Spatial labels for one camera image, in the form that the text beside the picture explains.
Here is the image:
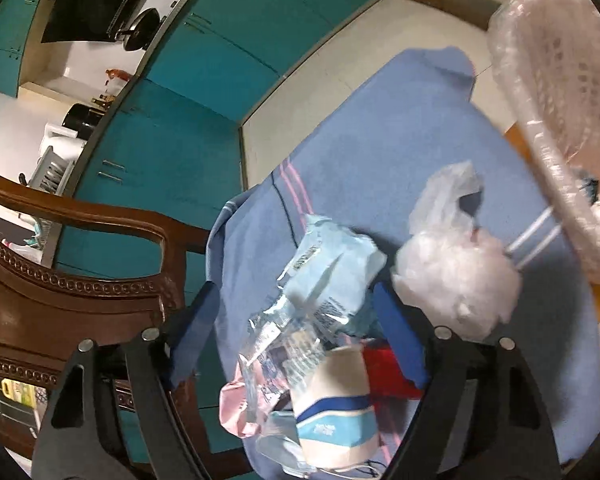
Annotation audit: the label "carved wooden chair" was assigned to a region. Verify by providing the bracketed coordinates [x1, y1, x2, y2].
[0, 167, 253, 480]

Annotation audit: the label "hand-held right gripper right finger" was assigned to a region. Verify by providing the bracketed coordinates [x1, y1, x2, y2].
[372, 284, 563, 480]

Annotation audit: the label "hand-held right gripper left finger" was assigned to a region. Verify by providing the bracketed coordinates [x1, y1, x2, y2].
[32, 281, 221, 480]

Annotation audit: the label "blue striped blanket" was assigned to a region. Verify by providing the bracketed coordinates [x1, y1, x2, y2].
[205, 47, 600, 480]

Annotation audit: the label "white paper cup blue band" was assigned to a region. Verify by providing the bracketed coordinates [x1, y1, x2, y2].
[291, 345, 381, 471]

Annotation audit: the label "white dish rack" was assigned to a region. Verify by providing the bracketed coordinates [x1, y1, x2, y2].
[22, 145, 76, 196]

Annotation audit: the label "red wrapper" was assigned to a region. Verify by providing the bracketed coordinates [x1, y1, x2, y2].
[362, 339, 426, 401]

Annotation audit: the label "clear plastic wrapper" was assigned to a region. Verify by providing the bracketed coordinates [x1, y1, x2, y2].
[236, 295, 351, 426]

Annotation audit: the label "orange wooden board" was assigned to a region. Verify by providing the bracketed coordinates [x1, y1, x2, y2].
[502, 122, 600, 323]

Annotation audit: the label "black cooking pot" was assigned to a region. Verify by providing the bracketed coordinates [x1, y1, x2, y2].
[61, 103, 106, 136]

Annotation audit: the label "pink basket with plastic liner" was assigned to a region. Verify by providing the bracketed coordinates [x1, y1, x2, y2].
[487, 0, 600, 291]

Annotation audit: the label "black range hood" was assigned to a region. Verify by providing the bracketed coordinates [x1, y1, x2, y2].
[40, 0, 181, 43]

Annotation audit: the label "pink packet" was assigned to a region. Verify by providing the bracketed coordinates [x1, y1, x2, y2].
[219, 360, 266, 438]

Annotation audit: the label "white plastic bag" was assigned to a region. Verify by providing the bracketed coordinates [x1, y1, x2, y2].
[391, 160, 523, 343]

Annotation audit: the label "teal base cabinets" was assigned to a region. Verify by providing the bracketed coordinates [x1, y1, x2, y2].
[55, 0, 388, 461]

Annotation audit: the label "light blue wipes packet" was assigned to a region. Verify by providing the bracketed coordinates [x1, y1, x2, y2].
[280, 214, 388, 336]

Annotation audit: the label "black wok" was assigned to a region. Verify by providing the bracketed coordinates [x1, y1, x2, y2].
[115, 7, 162, 52]

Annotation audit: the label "teal wall cabinet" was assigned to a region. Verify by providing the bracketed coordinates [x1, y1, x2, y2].
[0, 0, 76, 98]

